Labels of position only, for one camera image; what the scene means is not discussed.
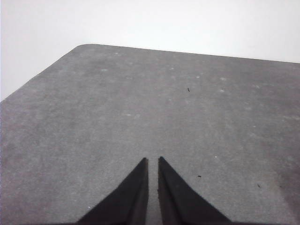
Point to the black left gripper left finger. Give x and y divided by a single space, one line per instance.
126 201

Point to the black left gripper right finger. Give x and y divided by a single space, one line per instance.
180 201

